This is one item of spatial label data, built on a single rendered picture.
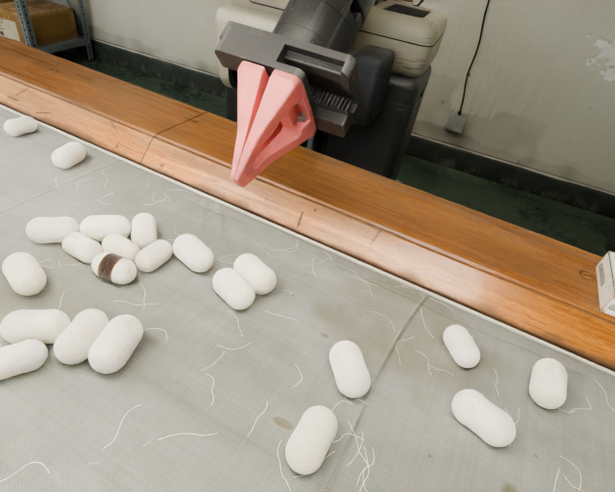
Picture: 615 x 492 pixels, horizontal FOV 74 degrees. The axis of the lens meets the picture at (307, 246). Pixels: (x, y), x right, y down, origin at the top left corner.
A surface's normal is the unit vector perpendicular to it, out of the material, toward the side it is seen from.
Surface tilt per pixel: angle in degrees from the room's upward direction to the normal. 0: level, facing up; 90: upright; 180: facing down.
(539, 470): 0
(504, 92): 90
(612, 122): 90
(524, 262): 0
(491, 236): 0
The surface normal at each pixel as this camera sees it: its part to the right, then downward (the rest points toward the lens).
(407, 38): -0.38, 0.54
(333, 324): 0.14, -0.76
